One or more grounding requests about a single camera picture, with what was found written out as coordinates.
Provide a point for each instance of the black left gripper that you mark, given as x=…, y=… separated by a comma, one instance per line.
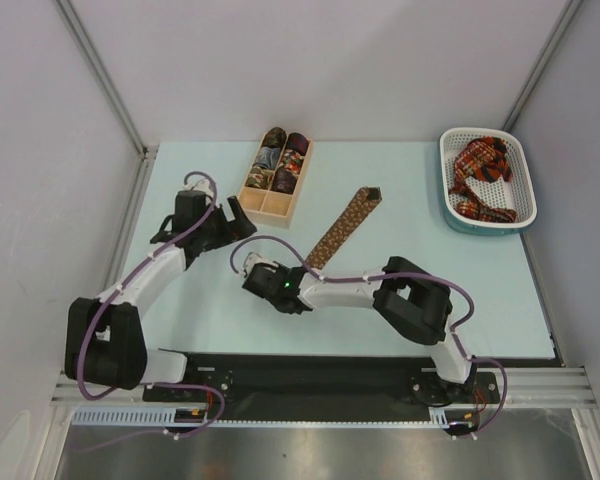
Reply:
x=234, y=230

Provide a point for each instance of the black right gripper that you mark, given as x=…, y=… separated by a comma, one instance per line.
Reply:
x=284, y=302

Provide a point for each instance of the brown floral tie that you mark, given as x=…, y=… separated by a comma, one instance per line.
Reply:
x=362, y=204

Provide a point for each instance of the red plaid tie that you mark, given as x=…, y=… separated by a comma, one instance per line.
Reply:
x=478, y=152

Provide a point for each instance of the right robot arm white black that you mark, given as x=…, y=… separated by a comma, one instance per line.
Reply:
x=415, y=304

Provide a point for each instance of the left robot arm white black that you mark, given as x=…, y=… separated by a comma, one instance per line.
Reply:
x=105, y=343

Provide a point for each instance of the wooden compartment box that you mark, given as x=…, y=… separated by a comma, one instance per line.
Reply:
x=271, y=208

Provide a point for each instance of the rolled green camouflage tie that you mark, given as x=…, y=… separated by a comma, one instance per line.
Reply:
x=259, y=178

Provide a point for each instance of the rolled dark purple tie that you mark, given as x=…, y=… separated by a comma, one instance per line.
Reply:
x=284, y=181

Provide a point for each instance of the rolled blue grey tie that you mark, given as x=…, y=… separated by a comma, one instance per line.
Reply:
x=267, y=157

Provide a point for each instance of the rolled colourful patterned tie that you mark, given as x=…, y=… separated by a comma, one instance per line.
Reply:
x=291, y=161

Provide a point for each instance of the rolled camouflage tie top left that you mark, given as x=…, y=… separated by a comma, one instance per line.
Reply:
x=274, y=138

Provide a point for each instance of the rolled dark red tie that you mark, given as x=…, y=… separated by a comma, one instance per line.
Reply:
x=297, y=143

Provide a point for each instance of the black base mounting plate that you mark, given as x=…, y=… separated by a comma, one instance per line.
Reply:
x=339, y=390

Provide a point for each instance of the red navy striped tie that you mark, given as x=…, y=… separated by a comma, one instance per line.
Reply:
x=495, y=169

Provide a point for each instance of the white teal plastic basket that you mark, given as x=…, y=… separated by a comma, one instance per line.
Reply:
x=518, y=194

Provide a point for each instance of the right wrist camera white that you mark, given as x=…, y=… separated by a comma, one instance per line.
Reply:
x=253, y=259

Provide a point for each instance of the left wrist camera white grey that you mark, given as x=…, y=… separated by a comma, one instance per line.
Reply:
x=204, y=185

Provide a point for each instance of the left aluminium side rail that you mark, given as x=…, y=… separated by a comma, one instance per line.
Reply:
x=130, y=216

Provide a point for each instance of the white slotted cable duct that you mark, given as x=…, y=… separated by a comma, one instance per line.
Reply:
x=190, y=417

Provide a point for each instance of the left aluminium corner post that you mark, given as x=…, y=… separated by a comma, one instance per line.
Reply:
x=88, y=50

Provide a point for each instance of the aluminium corner post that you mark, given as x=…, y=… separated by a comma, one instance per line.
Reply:
x=88, y=50
x=558, y=34

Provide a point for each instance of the aluminium front rail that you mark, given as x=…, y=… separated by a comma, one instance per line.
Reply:
x=527, y=388

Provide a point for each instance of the right aluminium corner post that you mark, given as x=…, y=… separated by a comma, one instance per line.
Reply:
x=558, y=34

